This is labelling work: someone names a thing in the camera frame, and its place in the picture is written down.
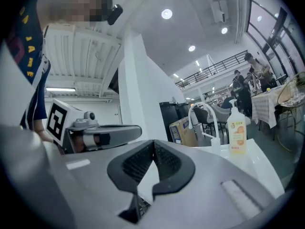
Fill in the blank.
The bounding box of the table with checkered cloth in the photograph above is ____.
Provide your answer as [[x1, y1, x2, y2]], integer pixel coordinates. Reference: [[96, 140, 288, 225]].
[[251, 84, 290, 129]]

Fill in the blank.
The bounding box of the ceiling air conditioner unit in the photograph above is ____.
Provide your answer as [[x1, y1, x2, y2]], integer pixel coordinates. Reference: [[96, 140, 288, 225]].
[[210, 0, 230, 24]]

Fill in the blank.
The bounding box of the pump bottle with orange label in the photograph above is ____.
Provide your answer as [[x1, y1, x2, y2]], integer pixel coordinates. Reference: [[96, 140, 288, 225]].
[[226, 99, 247, 156]]

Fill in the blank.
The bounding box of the grey chair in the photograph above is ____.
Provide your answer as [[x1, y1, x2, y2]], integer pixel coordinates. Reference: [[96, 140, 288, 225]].
[[192, 103, 231, 130]]

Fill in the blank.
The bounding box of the person's left forearm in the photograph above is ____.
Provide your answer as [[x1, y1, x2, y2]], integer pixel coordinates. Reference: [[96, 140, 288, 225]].
[[33, 119, 56, 145]]

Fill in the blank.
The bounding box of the cardboard box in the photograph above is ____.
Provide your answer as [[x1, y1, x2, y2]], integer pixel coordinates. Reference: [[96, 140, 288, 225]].
[[169, 116, 199, 148]]

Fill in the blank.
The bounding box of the black balcony railing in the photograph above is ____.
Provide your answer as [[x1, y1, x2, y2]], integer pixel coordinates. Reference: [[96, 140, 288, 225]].
[[174, 50, 249, 90]]

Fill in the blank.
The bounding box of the black head camera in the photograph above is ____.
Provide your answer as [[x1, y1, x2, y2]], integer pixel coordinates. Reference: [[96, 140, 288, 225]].
[[106, 4, 124, 26]]

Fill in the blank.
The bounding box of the person's navy jersey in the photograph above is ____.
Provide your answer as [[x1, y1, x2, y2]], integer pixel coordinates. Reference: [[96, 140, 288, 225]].
[[5, 0, 52, 131]]

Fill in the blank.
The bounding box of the gold wire chair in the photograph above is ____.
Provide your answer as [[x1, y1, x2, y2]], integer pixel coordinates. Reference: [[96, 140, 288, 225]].
[[273, 71, 305, 154]]

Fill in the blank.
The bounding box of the white sink basin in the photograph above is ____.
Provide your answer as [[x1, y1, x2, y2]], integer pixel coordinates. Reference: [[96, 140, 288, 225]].
[[194, 138, 285, 199]]

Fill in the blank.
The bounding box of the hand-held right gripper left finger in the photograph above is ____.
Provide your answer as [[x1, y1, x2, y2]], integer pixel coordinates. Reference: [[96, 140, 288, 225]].
[[44, 139, 156, 225]]

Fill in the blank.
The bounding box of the long fluorescent tube light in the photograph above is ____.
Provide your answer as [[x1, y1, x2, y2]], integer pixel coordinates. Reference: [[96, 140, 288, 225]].
[[45, 87, 77, 93]]

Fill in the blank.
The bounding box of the black cabinet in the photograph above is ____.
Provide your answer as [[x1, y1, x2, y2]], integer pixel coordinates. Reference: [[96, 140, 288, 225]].
[[159, 101, 193, 143]]

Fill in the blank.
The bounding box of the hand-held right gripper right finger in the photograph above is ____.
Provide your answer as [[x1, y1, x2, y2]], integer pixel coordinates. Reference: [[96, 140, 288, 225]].
[[137, 139, 275, 229]]

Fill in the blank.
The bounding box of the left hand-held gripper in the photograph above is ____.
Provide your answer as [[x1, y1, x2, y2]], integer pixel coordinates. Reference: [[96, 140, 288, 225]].
[[46, 98, 143, 155]]

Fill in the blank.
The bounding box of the white curved faucet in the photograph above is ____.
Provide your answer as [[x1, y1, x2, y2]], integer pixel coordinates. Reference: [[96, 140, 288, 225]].
[[187, 101, 222, 156]]

